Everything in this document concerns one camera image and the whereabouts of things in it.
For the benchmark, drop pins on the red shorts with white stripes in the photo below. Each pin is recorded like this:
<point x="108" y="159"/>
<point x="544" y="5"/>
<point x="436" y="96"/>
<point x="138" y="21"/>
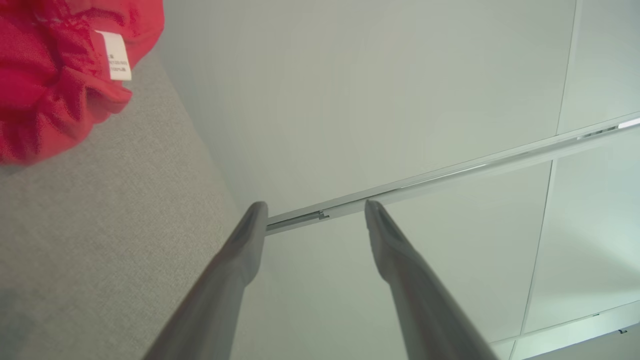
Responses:
<point x="40" y="75"/>

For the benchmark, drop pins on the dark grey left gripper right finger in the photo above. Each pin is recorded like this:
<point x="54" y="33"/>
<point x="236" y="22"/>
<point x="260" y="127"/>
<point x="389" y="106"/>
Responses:
<point x="420" y="305"/>

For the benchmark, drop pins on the grey fabric sofa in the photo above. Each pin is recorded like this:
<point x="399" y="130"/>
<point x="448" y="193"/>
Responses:
<point x="100" y="225"/>

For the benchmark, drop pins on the silver metal wall rail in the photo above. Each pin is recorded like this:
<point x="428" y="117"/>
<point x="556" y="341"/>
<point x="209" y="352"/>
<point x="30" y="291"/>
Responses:
<point x="450" y="175"/>

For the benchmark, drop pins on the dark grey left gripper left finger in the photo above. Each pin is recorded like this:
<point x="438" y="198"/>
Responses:
<point x="220" y="300"/>

